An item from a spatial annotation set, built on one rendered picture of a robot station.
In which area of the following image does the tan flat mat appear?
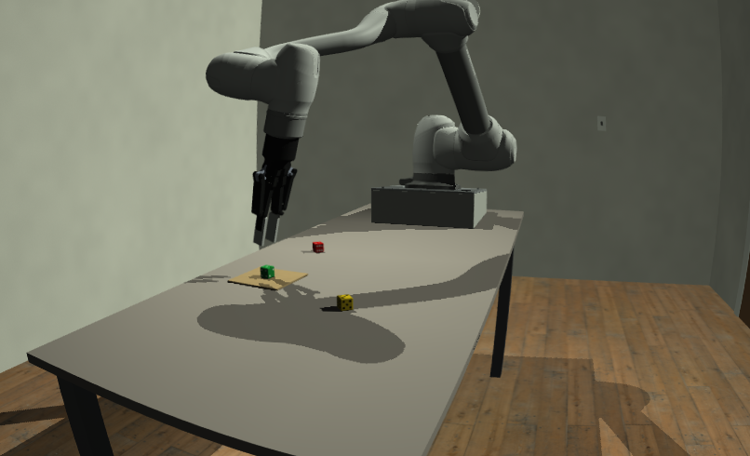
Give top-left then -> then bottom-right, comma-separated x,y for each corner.
228,267 -> 308,290

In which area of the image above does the green die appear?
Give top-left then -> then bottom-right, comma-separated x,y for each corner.
261,265 -> 275,279

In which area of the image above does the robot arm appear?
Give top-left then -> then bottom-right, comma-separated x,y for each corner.
206,0 -> 516,190

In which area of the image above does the yellow die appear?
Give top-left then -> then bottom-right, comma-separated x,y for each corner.
337,294 -> 354,311

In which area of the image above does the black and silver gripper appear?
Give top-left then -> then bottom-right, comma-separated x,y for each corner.
251,134 -> 299,246

